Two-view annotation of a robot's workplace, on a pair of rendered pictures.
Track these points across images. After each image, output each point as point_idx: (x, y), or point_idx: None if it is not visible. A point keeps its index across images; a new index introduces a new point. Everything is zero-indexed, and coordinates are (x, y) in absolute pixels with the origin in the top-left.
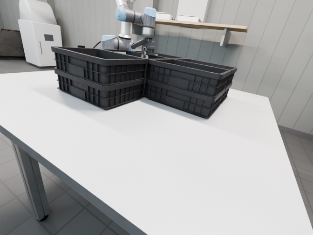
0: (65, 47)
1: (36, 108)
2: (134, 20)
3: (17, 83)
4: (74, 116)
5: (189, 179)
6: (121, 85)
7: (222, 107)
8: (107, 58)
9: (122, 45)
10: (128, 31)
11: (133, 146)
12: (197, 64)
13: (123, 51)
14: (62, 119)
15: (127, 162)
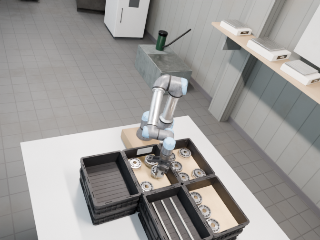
0: (90, 156)
1: (56, 207)
2: (157, 139)
3: (58, 160)
4: (72, 226)
5: None
6: (109, 213)
7: None
8: (123, 165)
9: (159, 127)
10: (169, 117)
11: None
12: (194, 207)
13: (149, 147)
14: (64, 227)
15: None
